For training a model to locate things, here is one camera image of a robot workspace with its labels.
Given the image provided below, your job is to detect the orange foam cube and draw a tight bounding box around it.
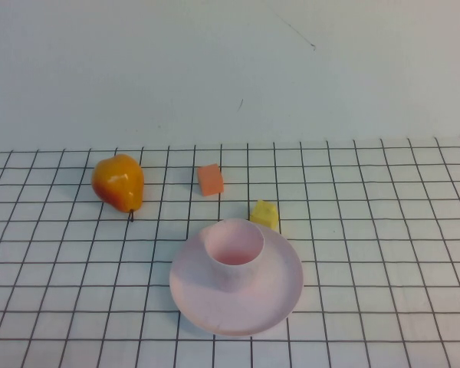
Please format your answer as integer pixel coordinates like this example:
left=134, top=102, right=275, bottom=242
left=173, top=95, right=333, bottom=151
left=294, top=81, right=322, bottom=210
left=197, top=163, right=225, bottom=198

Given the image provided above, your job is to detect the yellow foam cube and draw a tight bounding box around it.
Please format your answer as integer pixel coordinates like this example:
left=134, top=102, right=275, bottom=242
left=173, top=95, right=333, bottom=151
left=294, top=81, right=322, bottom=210
left=249, top=199, right=280, bottom=232

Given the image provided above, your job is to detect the orange yellow toy pear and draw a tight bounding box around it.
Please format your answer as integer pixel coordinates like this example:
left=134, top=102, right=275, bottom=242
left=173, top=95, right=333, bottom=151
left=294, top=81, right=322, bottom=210
left=91, top=153, right=145, bottom=223

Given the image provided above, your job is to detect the pink plastic cup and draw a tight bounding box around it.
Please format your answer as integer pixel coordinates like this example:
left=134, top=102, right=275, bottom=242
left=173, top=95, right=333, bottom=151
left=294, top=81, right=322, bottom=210
left=204, top=218, right=266, bottom=293

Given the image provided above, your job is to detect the pink round plate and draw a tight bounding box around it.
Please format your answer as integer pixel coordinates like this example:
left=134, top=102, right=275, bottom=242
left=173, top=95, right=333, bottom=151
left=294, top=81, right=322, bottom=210
left=169, top=225, right=304, bottom=338

